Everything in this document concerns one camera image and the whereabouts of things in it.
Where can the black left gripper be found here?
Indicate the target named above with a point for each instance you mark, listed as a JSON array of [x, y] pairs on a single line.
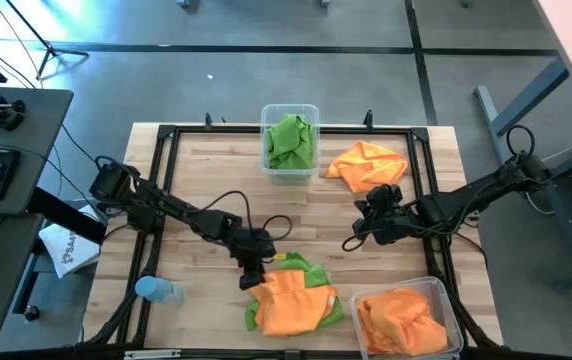
[[253, 245]]

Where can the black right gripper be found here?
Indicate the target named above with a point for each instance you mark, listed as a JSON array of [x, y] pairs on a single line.
[[391, 225]]

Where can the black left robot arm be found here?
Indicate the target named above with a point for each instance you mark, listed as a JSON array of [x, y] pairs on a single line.
[[191, 217]]

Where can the blue capped water bottle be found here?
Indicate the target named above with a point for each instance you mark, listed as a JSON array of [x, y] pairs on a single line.
[[153, 288]]

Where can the clear plastic bin without label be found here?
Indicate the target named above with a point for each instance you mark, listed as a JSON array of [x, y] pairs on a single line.
[[441, 287]]

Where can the clear plastic bin with label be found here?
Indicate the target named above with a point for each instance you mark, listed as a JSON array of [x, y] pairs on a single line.
[[265, 112]]

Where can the white printed bag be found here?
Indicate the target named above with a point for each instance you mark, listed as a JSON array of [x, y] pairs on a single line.
[[68, 250]]

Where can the grey table leg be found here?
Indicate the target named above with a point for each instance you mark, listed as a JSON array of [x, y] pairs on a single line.
[[526, 100]]

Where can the black round knob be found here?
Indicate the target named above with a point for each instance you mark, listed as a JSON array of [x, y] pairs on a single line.
[[32, 313]]

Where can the grey furniture foot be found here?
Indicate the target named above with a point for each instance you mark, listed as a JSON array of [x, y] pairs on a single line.
[[324, 2], [182, 2]]

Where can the dark grey desk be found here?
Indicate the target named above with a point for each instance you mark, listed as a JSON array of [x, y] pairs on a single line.
[[31, 130], [11, 260]]

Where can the black tripod stand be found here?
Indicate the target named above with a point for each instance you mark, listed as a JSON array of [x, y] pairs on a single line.
[[46, 47]]

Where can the black frame clamp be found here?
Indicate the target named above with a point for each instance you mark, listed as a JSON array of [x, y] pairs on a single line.
[[208, 120], [368, 119]]

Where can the silver metal bracket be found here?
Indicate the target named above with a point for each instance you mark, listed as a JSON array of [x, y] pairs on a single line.
[[151, 354]]

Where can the black aluminium table frame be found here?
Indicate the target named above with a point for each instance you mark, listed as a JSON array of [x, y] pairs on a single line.
[[236, 129]]

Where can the dark grey desk frame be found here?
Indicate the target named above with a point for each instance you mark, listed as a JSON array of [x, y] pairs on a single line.
[[566, 210]]

